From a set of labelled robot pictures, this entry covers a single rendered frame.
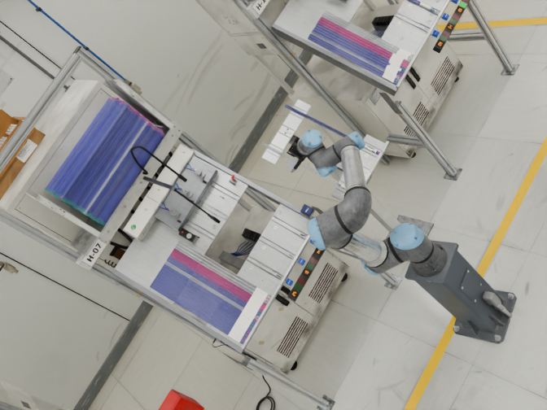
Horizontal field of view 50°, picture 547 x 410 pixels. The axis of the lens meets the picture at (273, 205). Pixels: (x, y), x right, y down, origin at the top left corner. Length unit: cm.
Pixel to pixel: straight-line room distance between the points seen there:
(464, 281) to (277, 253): 83
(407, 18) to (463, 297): 144
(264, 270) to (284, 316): 54
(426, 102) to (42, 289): 280
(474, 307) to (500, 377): 33
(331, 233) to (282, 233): 75
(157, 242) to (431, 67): 191
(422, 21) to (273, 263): 144
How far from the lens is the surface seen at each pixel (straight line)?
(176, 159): 285
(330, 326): 342
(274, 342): 325
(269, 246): 276
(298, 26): 315
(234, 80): 474
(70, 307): 447
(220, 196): 284
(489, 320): 286
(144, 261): 284
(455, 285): 257
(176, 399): 282
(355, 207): 203
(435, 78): 375
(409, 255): 239
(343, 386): 323
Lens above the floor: 252
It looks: 36 degrees down
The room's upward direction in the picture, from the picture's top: 50 degrees counter-clockwise
